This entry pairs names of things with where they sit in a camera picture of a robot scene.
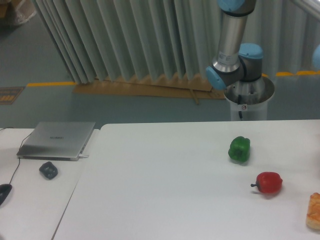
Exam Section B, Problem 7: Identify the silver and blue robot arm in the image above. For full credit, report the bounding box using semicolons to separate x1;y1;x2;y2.
205;0;320;90

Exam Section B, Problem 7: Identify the green bell pepper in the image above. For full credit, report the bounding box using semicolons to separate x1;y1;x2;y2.
228;136;251;163

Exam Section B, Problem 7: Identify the red bell pepper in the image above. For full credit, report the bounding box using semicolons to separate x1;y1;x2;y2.
250;172;283;194

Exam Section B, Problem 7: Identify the grey folding partition screen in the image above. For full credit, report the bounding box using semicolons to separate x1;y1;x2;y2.
34;0;320;84

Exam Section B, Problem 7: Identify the silver laptop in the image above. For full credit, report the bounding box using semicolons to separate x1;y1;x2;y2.
16;121;96;161

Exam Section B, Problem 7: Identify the dark grey small controller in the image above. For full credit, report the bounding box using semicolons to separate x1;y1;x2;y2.
39;161;59;180

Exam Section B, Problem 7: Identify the black computer mouse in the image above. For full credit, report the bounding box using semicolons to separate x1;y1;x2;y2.
0;183;13;205

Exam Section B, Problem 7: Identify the clear plastic bag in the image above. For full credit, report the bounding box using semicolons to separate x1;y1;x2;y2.
9;0;37;26

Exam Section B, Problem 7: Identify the toast slice with topping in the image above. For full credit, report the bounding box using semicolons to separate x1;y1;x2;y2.
306;192;320;230

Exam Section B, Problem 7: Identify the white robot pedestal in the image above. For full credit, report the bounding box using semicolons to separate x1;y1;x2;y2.
224;76;275;121

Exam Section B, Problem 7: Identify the black mouse cable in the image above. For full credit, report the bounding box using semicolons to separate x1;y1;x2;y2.
0;126;32;186

